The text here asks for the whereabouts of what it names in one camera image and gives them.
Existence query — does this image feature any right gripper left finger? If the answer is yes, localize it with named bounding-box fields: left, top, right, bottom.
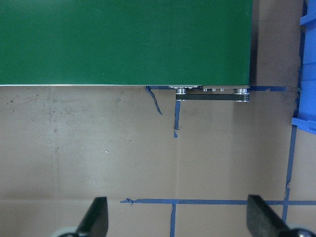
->
left=75, top=197, right=109, bottom=237

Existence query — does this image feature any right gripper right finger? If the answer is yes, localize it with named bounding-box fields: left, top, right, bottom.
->
left=246, top=195, right=294, bottom=237

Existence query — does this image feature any right blue plastic bin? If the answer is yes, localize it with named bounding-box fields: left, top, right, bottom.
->
left=292, top=0, right=316, bottom=134

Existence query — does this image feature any green conveyor belt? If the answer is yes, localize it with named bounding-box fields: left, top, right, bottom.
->
left=0, top=0, right=254, bottom=102

